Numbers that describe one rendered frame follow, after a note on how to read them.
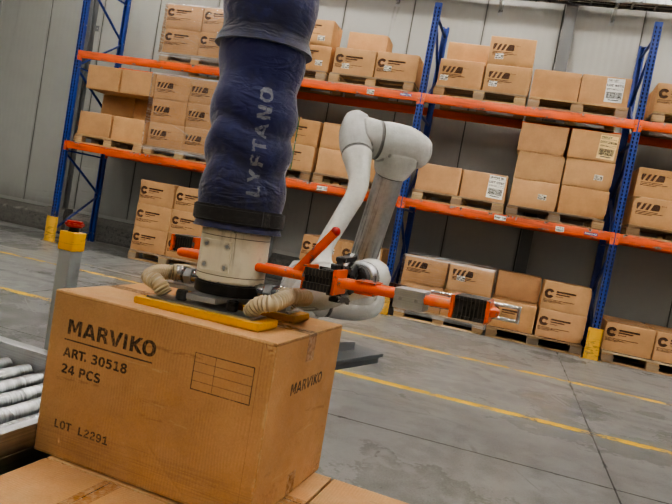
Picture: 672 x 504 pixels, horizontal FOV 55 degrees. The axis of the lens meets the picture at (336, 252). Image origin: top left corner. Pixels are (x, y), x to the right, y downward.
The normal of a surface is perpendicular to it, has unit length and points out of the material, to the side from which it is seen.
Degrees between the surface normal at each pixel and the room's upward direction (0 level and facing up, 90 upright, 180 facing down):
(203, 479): 90
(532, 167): 90
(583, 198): 87
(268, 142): 69
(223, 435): 90
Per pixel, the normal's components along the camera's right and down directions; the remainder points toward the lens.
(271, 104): 0.48, -0.07
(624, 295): -0.26, 0.01
